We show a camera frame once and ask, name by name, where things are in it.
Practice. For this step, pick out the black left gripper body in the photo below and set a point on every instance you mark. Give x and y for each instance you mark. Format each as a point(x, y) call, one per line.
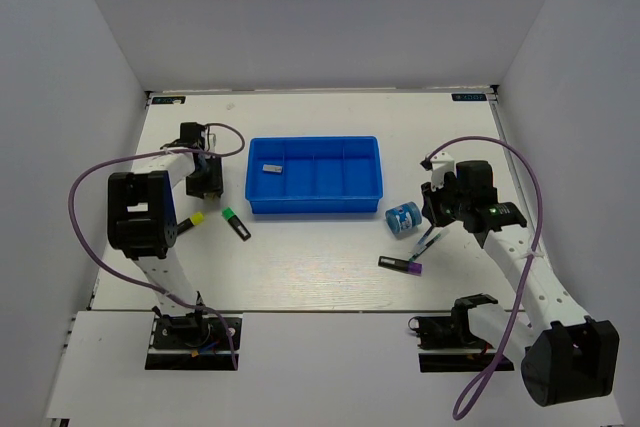
point(206, 179)

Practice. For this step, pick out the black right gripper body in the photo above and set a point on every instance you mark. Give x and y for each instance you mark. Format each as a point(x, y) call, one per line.
point(448, 202)

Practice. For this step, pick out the yellow capped black highlighter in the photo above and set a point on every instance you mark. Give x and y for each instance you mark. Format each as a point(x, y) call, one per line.
point(189, 223)

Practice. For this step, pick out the grey white eraser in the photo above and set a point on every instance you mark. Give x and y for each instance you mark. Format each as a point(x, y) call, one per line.
point(272, 169)

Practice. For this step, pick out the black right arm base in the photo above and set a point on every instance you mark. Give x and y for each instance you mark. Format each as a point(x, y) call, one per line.
point(446, 343)

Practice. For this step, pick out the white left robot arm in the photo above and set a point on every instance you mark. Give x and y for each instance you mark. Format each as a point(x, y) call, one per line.
point(141, 217)

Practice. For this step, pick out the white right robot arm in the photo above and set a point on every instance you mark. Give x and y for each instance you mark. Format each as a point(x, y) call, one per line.
point(562, 353)

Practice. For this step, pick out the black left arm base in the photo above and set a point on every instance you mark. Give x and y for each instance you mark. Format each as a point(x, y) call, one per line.
point(193, 343)

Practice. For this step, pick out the blue ink pen refill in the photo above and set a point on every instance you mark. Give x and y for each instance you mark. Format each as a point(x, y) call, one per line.
point(427, 234)

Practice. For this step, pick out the blue labelled round jar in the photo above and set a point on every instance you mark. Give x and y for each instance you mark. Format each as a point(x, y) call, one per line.
point(403, 218)

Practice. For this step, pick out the green ink pen refill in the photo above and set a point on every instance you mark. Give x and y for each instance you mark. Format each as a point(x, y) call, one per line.
point(426, 244)

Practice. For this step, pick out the green capped black highlighter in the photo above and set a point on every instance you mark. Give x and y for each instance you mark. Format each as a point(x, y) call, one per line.
point(236, 224)

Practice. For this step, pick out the purple capped black highlighter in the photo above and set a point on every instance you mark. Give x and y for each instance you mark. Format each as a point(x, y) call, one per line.
point(400, 265)

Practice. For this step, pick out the left table corner label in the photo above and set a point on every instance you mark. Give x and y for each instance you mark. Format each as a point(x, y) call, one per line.
point(168, 100)

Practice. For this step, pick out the table corner label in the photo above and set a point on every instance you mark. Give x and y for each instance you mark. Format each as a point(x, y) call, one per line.
point(469, 97)
point(168, 100)

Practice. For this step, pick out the right table corner label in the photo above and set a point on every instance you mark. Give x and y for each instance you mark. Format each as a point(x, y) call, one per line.
point(469, 97)

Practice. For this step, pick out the blue plastic divided tray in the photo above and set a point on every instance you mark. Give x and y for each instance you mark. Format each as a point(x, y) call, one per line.
point(321, 175)

